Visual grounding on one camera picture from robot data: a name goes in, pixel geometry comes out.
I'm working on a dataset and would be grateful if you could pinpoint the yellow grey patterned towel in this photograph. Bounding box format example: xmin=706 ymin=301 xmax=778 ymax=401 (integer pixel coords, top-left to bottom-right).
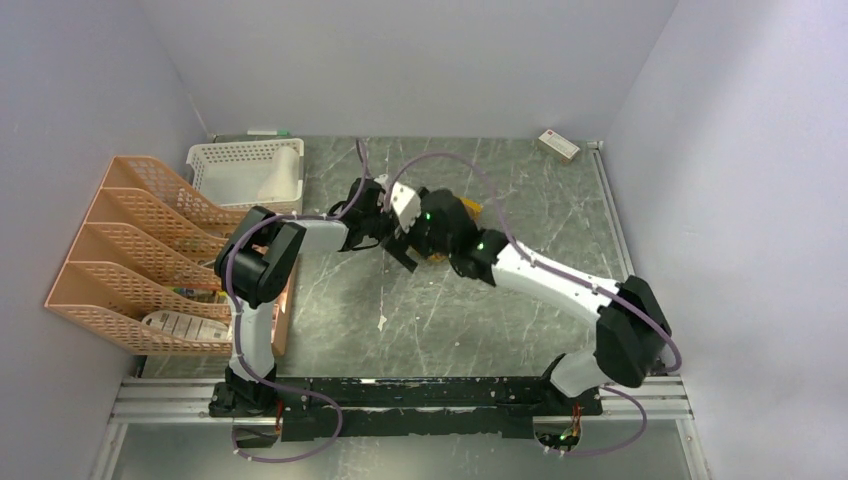
xmin=426 ymin=197 xmax=483 ymax=262

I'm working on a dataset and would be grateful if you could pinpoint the white perforated plastic basket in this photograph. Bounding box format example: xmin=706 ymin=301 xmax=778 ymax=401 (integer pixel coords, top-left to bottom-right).
xmin=186 ymin=138 xmax=305 ymax=213

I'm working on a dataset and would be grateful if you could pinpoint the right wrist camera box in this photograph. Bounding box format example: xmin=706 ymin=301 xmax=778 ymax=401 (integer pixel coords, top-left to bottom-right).
xmin=389 ymin=182 xmax=422 ymax=233

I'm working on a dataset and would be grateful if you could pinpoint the white red small box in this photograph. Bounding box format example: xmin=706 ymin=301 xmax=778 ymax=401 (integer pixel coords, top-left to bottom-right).
xmin=536 ymin=129 xmax=580 ymax=163

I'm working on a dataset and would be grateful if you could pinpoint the white green marker pen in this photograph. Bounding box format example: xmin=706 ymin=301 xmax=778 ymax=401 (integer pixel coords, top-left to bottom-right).
xmin=246 ymin=129 xmax=291 ymax=137

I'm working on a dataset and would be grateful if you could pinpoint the aluminium frame rail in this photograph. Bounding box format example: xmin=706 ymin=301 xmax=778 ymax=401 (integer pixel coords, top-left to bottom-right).
xmin=90 ymin=376 xmax=711 ymax=479

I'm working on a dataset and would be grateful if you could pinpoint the orange mesh file rack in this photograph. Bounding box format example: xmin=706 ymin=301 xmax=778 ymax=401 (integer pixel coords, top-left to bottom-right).
xmin=45 ymin=156 xmax=245 ymax=356

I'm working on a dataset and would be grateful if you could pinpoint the orange compartment organiser tray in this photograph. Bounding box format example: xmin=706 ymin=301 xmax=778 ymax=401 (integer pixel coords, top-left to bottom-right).
xmin=264 ymin=210 xmax=303 ymax=357

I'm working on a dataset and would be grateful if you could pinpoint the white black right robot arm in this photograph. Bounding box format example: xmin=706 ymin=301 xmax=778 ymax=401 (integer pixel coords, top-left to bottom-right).
xmin=385 ymin=184 xmax=671 ymax=414

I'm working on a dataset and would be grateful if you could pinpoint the white packet in file rack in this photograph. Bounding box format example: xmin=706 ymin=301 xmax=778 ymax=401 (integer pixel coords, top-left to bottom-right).
xmin=141 ymin=310 xmax=232 ymax=343

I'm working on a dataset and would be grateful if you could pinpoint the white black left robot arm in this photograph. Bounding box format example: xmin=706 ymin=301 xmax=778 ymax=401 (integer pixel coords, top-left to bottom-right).
xmin=214 ymin=175 xmax=387 ymax=416

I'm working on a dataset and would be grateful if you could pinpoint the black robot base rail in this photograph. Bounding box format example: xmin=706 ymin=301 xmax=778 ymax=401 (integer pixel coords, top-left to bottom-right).
xmin=208 ymin=376 xmax=603 ymax=442

